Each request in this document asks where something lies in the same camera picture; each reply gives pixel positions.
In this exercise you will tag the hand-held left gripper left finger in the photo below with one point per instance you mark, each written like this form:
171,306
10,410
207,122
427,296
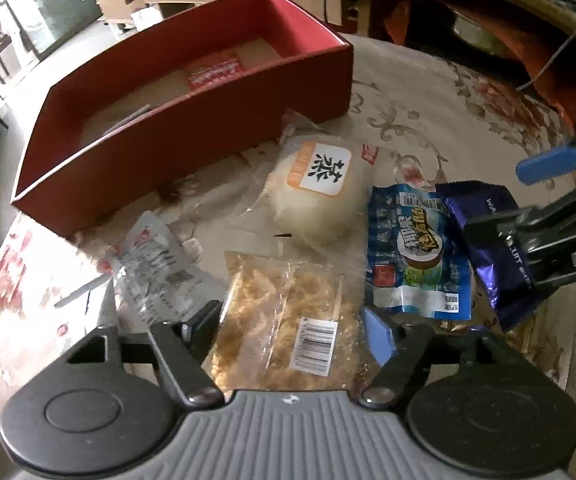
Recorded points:
203,327

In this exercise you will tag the red snack packet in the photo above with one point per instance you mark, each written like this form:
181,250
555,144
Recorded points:
213,72

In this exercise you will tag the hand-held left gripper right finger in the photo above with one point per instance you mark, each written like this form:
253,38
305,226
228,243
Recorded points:
378,332

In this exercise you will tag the purple snack packet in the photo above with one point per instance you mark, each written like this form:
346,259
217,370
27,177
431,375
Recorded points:
508,295

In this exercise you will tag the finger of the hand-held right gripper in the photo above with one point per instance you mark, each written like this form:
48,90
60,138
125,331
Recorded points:
548,162
488,232

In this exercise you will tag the red cardboard box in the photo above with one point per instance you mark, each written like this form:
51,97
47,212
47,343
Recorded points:
268,95

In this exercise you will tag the white bun packet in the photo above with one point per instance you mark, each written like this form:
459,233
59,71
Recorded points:
313,200

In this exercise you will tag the clear pork floss packet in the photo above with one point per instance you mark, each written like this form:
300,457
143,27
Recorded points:
268,320

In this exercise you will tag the blue snack packet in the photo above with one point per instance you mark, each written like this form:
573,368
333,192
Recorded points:
418,260

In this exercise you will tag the grey snack packet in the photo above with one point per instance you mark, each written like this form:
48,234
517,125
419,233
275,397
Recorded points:
158,270

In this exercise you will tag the glass sliding door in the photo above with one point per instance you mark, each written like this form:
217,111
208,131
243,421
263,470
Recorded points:
53,5

